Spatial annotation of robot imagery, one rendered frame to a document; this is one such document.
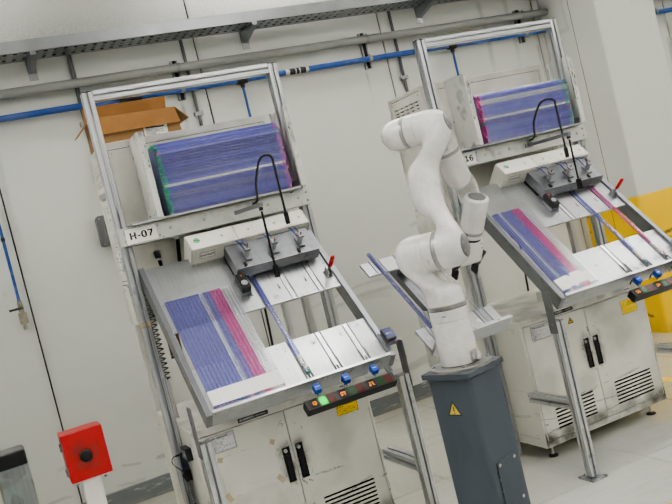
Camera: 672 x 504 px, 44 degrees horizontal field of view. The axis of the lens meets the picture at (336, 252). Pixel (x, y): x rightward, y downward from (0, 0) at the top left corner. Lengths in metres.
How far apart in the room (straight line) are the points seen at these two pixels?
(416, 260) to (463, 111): 1.37
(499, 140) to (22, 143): 2.44
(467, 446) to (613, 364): 1.46
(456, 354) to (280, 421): 0.86
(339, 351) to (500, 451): 0.68
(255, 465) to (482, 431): 0.94
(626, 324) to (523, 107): 1.08
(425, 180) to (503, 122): 1.31
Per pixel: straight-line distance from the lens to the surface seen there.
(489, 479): 2.60
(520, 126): 3.87
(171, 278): 3.13
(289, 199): 3.31
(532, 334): 3.64
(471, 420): 2.55
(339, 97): 5.14
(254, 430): 3.10
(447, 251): 2.48
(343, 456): 3.25
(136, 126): 3.52
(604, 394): 3.91
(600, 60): 5.69
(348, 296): 3.11
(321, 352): 2.91
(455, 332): 2.53
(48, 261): 4.58
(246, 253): 3.10
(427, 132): 2.58
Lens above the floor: 1.25
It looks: 3 degrees down
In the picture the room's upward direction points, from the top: 14 degrees counter-clockwise
